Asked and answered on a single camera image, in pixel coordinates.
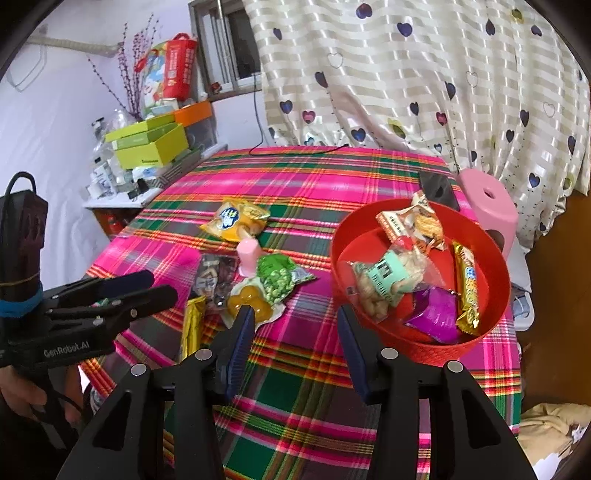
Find dark plum snack packet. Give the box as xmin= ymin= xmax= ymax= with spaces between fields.
xmin=191 ymin=253 xmax=238 ymax=312

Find gold rice bar packet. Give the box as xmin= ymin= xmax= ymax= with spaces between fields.
xmin=452 ymin=241 xmax=480 ymax=336

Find clear yellow egg-yolk pack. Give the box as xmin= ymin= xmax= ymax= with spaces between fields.
xmin=221 ymin=278 xmax=286 ymax=330

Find purple snack packet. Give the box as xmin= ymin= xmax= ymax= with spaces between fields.
xmin=404 ymin=286 xmax=460 ymax=345

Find pink jelly cup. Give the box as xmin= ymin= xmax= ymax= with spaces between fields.
xmin=236 ymin=238 xmax=263 ymax=278

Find yellow chip snack bag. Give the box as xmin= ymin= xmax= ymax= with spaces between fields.
xmin=200 ymin=197 xmax=270 ymax=243

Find green pea snack bag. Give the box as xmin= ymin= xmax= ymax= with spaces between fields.
xmin=256 ymin=253 xmax=317 ymax=305

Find clear peanut snack bag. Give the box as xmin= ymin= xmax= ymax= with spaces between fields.
xmin=348 ymin=245 xmax=446 ymax=323

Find orange white snack bag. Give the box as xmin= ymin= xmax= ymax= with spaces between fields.
xmin=376 ymin=190 xmax=446 ymax=254

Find person's left hand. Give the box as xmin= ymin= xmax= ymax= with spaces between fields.
xmin=1 ymin=366 xmax=83 ymax=425

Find white side shelf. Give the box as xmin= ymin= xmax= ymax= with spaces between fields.
xmin=82 ymin=140 xmax=230 ymax=241

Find wooden wardrobe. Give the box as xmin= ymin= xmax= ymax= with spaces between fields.
xmin=518 ymin=193 xmax=590 ymax=410

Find pink plaid tablecloth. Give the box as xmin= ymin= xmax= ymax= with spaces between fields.
xmin=78 ymin=144 xmax=523 ymax=480

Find lime green box stack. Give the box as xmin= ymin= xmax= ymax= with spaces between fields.
xmin=105 ymin=114 xmax=188 ymax=170

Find black patterned tray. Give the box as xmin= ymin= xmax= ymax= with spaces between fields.
xmin=132 ymin=150 xmax=204 ymax=189

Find red round plastic basket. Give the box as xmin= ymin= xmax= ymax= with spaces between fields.
xmin=331 ymin=199 xmax=511 ymax=366

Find orange storage box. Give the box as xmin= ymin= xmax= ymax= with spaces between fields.
xmin=174 ymin=100 xmax=213 ymax=128

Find dried flower branches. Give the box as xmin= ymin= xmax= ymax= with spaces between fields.
xmin=86 ymin=13 xmax=159 ymax=120

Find pink plastic stool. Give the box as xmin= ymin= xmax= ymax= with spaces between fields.
xmin=459 ymin=168 xmax=518 ymax=259

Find red gift bag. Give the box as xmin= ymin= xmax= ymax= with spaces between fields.
xmin=134 ymin=33 xmax=198 ymax=114

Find black smartphone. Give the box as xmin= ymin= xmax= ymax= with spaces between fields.
xmin=419 ymin=171 xmax=460 ymax=211

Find heart pattern white curtain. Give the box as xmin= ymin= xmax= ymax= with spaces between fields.
xmin=245 ymin=0 xmax=590 ymax=247

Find black power cable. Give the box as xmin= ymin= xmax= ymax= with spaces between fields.
xmin=247 ymin=73 xmax=350 ymax=158

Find window frame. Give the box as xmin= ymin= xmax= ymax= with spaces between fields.
xmin=188 ymin=0 xmax=262 ymax=100

